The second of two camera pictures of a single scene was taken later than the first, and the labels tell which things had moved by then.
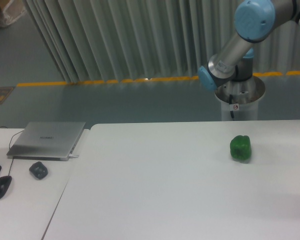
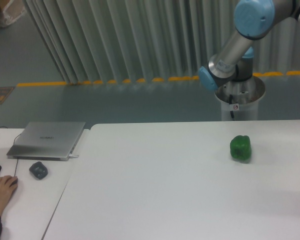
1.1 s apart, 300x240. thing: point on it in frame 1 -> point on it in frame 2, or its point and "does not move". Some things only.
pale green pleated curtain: [105, 40] does not move
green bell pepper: [240, 148] does not move
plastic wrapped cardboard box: [4, 12] does not move
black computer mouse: [0, 186] -> [14, 182]
